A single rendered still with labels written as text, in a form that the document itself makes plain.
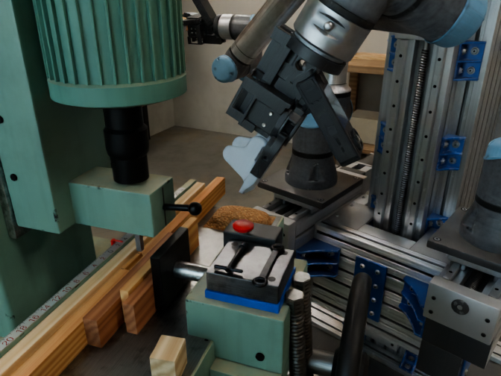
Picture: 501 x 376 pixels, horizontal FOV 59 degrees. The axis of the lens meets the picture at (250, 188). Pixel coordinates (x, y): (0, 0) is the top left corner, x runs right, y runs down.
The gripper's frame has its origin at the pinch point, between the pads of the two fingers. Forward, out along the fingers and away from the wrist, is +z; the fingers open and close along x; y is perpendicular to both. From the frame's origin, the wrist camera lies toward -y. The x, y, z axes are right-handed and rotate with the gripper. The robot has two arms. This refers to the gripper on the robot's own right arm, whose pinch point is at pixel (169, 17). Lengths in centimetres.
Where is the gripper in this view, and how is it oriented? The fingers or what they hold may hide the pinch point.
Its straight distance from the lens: 157.0
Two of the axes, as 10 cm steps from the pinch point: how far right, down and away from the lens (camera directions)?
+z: -8.9, -1.9, 4.1
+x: 4.5, -4.9, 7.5
